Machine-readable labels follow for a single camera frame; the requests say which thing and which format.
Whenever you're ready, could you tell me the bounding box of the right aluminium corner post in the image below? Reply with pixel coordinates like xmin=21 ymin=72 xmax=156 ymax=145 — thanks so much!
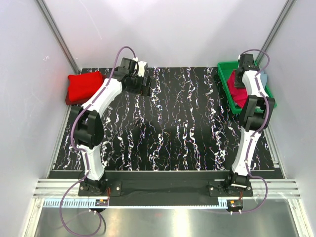
xmin=261 ymin=0 xmax=296 ymax=53

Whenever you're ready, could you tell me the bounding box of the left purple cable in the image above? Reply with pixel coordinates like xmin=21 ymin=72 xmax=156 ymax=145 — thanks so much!
xmin=59 ymin=45 xmax=138 ymax=235

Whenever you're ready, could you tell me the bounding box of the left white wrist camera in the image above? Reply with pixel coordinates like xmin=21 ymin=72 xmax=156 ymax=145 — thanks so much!
xmin=133 ymin=58 xmax=148 ymax=77

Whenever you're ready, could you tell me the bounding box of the green plastic bin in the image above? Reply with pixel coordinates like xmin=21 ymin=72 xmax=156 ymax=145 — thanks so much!
xmin=218 ymin=54 xmax=276 ymax=115

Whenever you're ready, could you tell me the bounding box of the white slotted cable duct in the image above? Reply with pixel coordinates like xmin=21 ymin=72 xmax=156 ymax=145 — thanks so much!
xmin=43 ymin=198 xmax=228 ymax=209

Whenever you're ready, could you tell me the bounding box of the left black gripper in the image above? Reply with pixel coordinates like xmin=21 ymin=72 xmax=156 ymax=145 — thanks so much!
xmin=124 ymin=73 xmax=152 ymax=97

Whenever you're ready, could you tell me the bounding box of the folded dark red t shirt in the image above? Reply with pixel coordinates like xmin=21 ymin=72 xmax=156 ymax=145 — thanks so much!
xmin=65 ymin=76 xmax=109 ymax=106

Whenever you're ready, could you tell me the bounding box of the left orange connector box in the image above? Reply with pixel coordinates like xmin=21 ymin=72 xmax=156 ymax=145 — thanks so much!
xmin=95 ymin=197 xmax=109 ymax=207

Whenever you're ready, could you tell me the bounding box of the orange connector box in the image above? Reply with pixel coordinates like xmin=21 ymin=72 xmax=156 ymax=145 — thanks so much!
xmin=95 ymin=197 xmax=109 ymax=207
xmin=227 ymin=199 xmax=243 ymax=209

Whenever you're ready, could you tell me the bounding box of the left aluminium corner post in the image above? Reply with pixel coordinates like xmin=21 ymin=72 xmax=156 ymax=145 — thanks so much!
xmin=35 ymin=0 xmax=81 ymax=74

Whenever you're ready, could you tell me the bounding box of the grey blue t shirt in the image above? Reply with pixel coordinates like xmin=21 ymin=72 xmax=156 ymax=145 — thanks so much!
xmin=260 ymin=72 xmax=268 ymax=88

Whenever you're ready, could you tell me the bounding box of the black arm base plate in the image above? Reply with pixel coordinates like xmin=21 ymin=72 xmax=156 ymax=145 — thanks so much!
xmin=79 ymin=171 xmax=239 ymax=198

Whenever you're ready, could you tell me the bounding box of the aluminium corner post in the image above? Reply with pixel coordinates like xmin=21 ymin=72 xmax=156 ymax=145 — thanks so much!
xmin=35 ymin=0 xmax=81 ymax=74
xmin=261 ymin=0 xmax=296 ymax=53

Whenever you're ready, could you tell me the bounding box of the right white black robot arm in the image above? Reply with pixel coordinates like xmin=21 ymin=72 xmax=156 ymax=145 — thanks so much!
xmin=223 ymin=50 xmax=276 ymax=197

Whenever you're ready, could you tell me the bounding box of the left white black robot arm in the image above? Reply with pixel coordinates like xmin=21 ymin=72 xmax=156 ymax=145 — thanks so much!
xmin=70 ymin=58 xmax=151 ymax=196

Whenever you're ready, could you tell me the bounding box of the magenta t shirt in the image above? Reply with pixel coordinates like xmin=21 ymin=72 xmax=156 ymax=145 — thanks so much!
xmin=227 ymin=70 xmax=248 ymax=108

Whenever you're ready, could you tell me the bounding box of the right orange connector box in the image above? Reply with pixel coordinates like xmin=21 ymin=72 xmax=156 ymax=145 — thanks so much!
xmin=227 ymin=199 xmax=243 ymax=209

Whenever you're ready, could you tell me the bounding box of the aluminium front rail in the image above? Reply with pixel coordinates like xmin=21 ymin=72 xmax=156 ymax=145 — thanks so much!
xmin=33 ymin=179 xmax=300 ymax=199

